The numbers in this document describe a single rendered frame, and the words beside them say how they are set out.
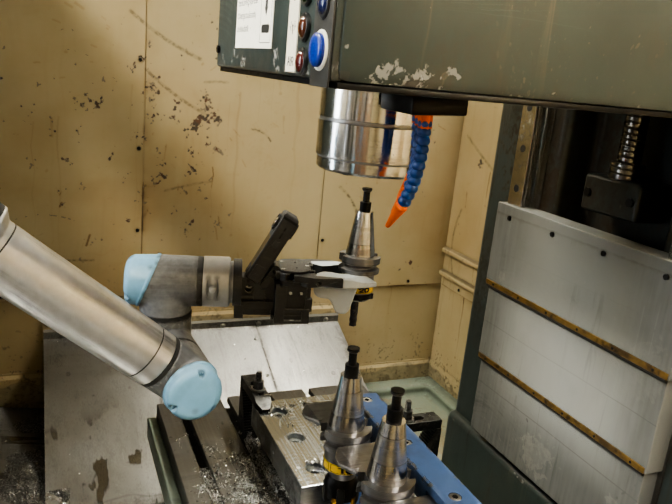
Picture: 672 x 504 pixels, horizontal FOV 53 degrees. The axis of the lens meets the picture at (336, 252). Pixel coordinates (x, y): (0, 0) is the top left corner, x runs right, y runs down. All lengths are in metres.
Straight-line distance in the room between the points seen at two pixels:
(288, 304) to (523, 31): 0.52
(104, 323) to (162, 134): 1.13
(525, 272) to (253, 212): 0.94
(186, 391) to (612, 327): 0.70
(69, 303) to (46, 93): 1.12
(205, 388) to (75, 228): 1.12
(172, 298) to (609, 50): 0.64
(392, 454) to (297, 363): 1.33
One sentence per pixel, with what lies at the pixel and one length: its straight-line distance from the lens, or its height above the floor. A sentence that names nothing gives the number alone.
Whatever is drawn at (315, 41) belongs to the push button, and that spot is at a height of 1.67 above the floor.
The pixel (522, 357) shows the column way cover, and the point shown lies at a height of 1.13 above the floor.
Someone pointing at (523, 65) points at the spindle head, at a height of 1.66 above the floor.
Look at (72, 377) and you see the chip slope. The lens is 1.94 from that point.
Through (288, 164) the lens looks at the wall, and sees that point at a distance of 2.02.
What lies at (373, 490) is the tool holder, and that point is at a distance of 0.74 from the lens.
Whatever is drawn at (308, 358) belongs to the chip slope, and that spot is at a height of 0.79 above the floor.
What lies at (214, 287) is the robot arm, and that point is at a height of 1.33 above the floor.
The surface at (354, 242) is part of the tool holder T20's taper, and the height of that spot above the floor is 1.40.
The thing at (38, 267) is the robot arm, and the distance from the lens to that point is 0.82.
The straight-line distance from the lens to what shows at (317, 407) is 0.90.
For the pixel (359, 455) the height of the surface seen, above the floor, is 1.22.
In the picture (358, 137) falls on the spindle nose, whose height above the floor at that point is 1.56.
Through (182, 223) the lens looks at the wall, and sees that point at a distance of 1.97.
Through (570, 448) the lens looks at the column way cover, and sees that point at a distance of 1.34.
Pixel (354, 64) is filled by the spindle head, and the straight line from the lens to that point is 0.61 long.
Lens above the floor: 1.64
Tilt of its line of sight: 15 degrees down
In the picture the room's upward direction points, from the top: 6 degrees clockwise
